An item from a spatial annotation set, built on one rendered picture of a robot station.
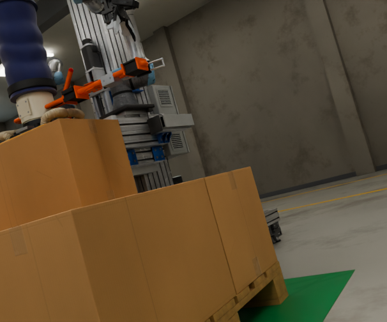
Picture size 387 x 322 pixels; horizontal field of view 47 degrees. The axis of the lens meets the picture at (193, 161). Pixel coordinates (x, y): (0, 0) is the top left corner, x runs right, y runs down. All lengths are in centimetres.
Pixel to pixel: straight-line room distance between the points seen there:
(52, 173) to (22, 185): 19
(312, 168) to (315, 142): 47
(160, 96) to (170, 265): 181
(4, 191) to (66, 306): 116
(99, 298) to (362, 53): 710
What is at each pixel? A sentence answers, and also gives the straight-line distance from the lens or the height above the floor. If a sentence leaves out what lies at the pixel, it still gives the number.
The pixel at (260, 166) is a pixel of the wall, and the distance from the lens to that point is 846.
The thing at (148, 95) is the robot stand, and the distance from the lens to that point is 288.
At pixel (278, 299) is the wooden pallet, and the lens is 180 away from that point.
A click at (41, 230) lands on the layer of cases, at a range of 107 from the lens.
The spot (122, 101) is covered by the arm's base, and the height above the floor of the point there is 107.
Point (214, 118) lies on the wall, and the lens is 890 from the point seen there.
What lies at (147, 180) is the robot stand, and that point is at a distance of 264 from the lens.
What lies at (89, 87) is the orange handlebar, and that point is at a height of 107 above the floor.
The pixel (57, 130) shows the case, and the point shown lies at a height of 90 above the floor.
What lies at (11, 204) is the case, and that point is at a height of 67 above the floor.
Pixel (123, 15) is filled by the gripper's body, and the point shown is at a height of 131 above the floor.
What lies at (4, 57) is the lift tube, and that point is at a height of 135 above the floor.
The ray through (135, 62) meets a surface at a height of 108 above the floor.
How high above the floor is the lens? 51
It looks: 4 degrees up
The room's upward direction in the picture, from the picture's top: 16 degrees counter-clockwise
